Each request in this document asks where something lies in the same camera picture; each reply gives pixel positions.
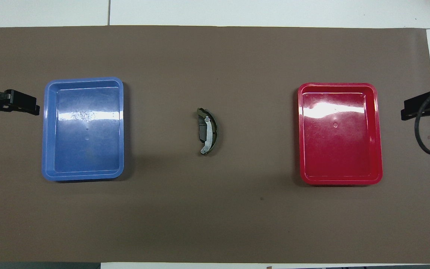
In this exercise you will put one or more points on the grey brake pad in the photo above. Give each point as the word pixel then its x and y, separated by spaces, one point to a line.
pixel 202 130

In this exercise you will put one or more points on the curved brake shoe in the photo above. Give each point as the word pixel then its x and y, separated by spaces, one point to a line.
pixel 211 130

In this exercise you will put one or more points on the blue plastic tray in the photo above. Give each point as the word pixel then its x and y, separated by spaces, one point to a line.
pixel 84 130

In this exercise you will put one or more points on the red plastic tray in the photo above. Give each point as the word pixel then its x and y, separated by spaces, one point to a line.
pixel 340 134

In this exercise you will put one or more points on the brown table mat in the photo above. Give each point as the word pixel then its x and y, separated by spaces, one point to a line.
pixel 215 56

